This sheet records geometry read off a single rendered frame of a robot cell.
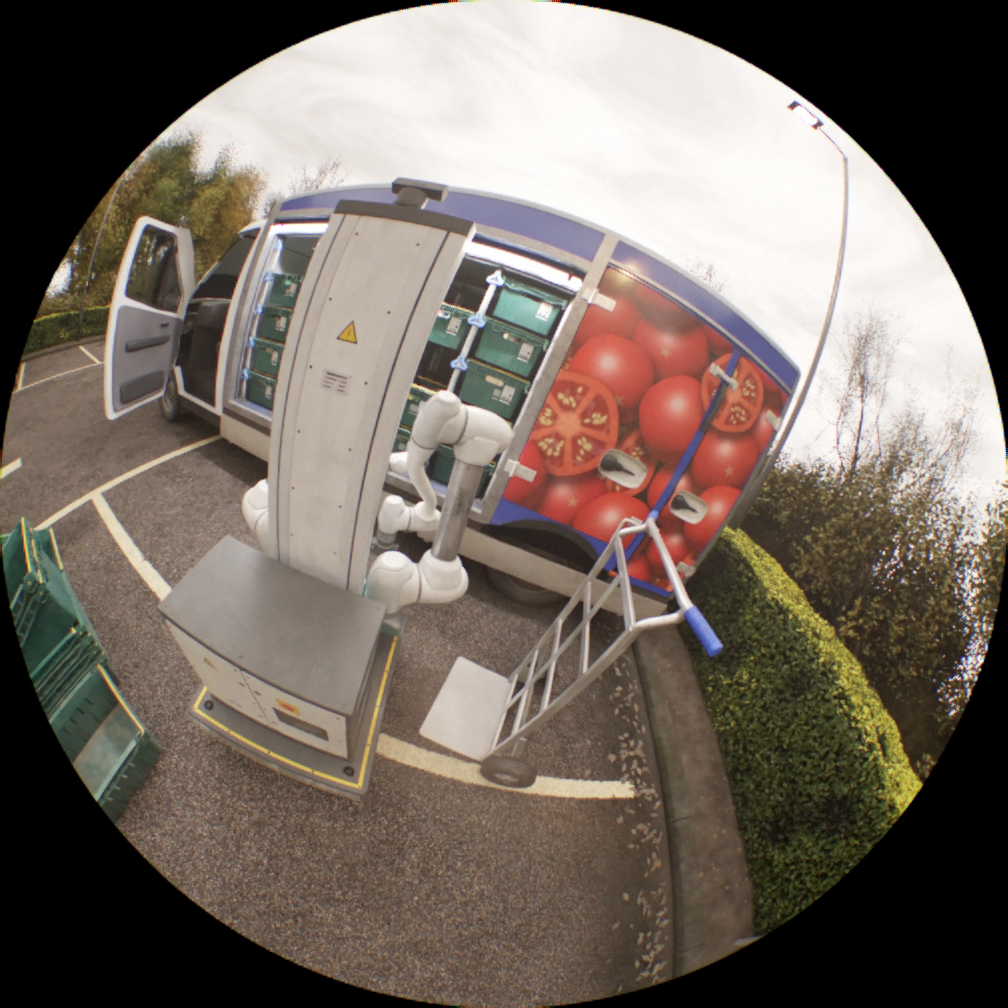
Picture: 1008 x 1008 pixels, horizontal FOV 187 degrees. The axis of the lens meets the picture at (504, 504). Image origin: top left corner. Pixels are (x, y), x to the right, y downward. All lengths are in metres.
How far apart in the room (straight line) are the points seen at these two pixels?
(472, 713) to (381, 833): 0.79
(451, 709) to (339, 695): 1.04
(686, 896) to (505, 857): 1.06
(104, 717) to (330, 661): 1.47
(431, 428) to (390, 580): 0.53
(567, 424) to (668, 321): 0.83
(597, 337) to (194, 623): 1.90
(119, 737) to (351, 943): 1.20
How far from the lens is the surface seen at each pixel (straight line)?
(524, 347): 1.82
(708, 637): 0.72
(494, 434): 0.99
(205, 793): 1.63
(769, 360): 2.23
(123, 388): 3.47
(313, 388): 0.79
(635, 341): 1.74
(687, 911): 2.21
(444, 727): 1.64
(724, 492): 2.14
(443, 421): 0.93
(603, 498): 1.82
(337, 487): 0.83
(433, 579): 1.15
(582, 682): 0.92
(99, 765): 1.93
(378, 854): 1.51
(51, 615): 1.58
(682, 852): 2.16
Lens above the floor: 1.50
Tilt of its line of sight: 24 degrees down
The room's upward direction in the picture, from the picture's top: 25 degrees clockwise
